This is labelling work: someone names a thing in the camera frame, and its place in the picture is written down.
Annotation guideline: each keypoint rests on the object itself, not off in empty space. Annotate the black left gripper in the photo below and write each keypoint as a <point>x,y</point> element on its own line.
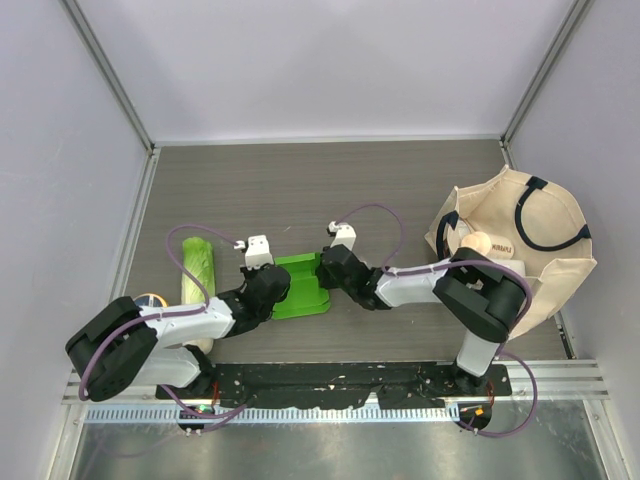
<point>249,273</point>

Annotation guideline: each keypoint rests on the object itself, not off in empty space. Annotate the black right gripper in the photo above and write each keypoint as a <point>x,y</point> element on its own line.
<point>323,278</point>

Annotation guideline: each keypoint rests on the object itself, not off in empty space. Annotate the green paper box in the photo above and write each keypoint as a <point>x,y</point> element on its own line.
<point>305,296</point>

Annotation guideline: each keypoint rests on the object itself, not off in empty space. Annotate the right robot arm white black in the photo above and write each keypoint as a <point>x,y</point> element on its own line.
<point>488,298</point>

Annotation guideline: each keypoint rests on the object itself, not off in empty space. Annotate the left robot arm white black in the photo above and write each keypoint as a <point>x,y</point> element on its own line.
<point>125,344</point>

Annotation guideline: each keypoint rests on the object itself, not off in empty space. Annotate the napa cabbage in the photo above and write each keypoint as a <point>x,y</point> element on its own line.
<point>198,260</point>

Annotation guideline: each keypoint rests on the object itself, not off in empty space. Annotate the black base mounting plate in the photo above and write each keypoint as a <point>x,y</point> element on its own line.
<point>339,386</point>

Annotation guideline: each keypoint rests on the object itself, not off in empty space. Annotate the round blue yellow tin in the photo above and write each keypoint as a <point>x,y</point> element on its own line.
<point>150,300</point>

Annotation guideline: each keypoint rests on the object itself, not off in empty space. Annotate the beige cap bottle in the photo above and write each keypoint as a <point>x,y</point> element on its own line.
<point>477,241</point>

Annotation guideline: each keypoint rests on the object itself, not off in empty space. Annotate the beige canvas tote bag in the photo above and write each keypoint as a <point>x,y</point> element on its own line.
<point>545,228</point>

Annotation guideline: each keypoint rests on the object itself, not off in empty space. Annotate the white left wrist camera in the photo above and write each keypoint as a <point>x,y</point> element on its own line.
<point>256,250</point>

